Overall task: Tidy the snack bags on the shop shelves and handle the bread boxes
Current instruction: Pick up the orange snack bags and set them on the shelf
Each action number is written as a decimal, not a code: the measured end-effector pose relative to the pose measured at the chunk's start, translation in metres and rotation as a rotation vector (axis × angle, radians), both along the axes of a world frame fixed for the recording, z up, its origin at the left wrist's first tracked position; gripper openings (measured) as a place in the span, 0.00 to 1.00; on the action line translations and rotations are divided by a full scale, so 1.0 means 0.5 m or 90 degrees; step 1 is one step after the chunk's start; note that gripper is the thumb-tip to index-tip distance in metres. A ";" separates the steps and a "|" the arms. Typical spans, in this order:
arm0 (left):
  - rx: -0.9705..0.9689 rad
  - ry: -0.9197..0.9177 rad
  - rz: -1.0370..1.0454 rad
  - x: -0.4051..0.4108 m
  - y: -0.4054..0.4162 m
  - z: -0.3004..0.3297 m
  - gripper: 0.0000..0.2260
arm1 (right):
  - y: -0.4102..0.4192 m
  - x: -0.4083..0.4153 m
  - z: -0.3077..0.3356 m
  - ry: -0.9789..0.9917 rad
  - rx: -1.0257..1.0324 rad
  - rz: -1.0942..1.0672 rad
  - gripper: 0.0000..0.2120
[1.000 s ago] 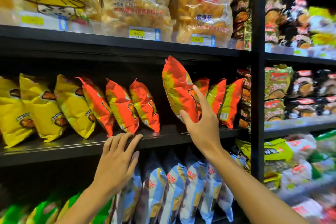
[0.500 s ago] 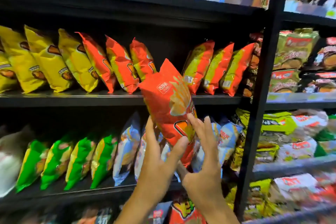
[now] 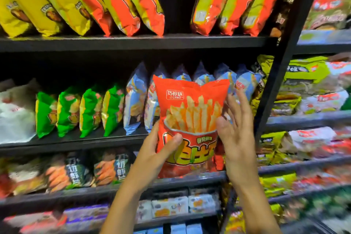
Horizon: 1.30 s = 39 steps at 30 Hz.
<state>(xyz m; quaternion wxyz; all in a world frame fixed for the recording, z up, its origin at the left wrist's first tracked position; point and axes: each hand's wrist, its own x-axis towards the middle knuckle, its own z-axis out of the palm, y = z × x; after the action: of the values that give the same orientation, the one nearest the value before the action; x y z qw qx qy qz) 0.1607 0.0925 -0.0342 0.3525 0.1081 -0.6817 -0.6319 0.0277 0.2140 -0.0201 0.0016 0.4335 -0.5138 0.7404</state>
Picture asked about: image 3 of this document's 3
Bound row of small blue boxes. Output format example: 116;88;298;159
134;223;204;234

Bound black metal shelf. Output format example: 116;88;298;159
0;0;351;234

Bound row of plain white bags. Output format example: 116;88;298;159
0;79;40;144

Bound dark shrimp chip bags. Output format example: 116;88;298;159
92;149;132;187
45;151;94;192

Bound orange yellow snack bag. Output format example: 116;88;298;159
0;173;12;199

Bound person's right hand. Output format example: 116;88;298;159
215;86;259;186

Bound row of orange chip bags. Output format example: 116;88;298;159
158;143;226;180

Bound tan snack bag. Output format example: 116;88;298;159
5;157;50;196

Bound person's left hand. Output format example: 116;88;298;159
127;121;184;190

